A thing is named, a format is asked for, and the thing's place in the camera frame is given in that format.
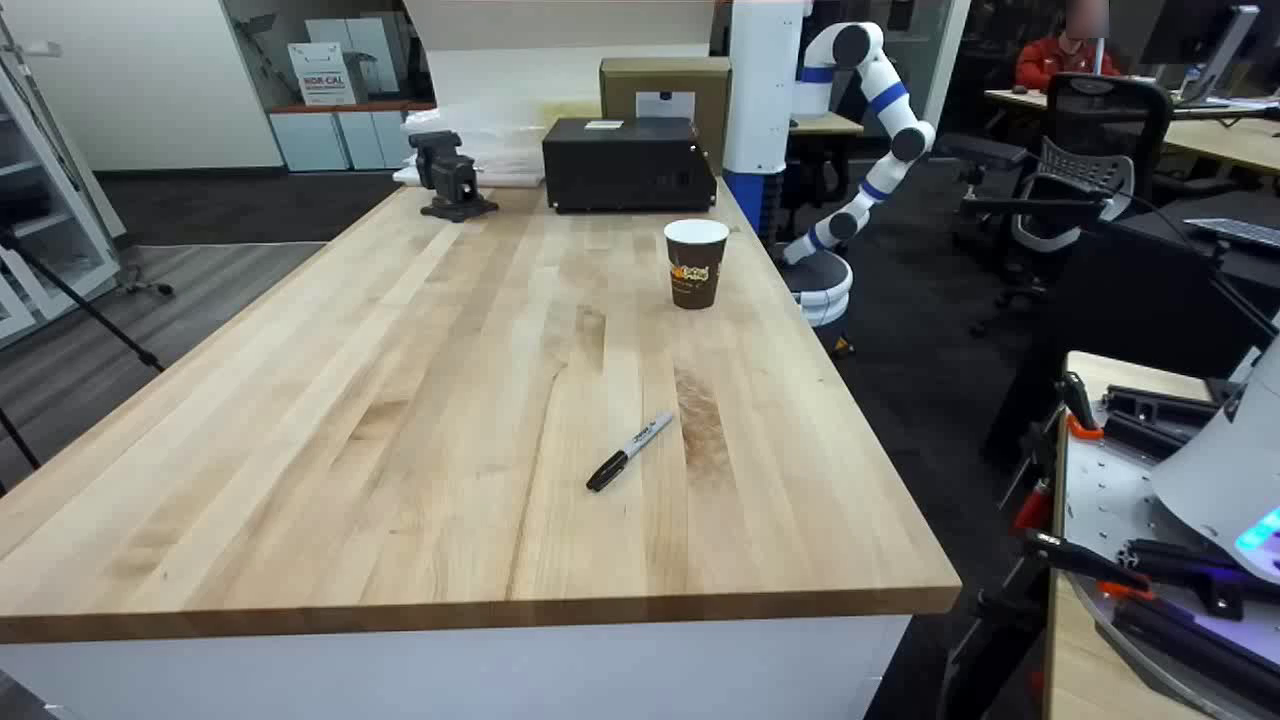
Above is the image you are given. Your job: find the black marker pen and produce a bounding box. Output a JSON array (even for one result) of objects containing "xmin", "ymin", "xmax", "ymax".
[{"xmin": 585, "ymin": 408, "xmax": 678, "ymax": 497}]

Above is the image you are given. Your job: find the brown paper coffee cup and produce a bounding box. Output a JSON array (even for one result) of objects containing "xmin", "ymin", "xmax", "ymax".
[{"xmin": 658, "ymin": 214, "xmax": 736, "ymax": 310}]

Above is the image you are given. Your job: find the black equipment box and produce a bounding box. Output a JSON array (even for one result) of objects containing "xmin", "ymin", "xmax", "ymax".
[{"xmin": 540, "ymin": 110, "xmax": 718, "ymax": 214}]

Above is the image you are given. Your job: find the black bench vise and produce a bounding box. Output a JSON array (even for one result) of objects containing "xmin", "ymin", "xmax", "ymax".
[{"xmin": 402, "ymin": 129, "xmax": 505, "ymax": 227}]

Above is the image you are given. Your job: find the white framed poster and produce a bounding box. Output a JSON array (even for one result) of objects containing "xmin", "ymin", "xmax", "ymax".
[{"xmin": 282, "ymin": 34, "xmax": 362, "ymax": 110}]

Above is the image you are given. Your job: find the black mesh office chair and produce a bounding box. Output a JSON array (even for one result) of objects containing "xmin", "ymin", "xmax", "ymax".
[{"xmin": 954, "ymin": 68, "xmax": 1178, "ymax": 320}]

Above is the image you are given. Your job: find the person in red shirt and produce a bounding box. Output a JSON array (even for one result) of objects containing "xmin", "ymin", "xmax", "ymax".
[{"xmin": 1007, "ymin": 0, "xmax": 1125, "ymax": 96}]

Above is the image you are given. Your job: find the wooden cart with tools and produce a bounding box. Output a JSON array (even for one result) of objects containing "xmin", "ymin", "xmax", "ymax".
[{"xmin": 1013, "ymin": 344, "xmax": 1280, "ymax": 720}]

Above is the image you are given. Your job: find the black tripod leg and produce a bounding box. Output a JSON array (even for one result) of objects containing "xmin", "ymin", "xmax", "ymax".
[{"xmin": 0, "ymin": 223, "xmax": 170, "ymax": 378}]

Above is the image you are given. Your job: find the grey metal plate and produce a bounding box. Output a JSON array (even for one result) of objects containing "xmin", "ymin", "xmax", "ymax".
[{"xmin": 1146, "ymin": 334, "xmax": 1280, "ymax": 593}]

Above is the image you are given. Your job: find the white shelf rack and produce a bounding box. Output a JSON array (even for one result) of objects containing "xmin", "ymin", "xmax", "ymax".
[{"xmin": 0, "ymin": 7, "xmax": 127, "ymax": 351}]

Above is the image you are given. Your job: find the light wooden office desk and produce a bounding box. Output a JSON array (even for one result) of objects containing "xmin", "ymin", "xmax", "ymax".
[{"xmin": 979, "ymin": 84, "xmax": 1280, "ymax": 178}]

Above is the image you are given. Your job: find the grey computer monitor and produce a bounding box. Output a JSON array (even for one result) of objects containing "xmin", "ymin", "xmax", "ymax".
[{"xmin": 1176, "ymin": 0, "xmax": 1265, "ymax": 107}]

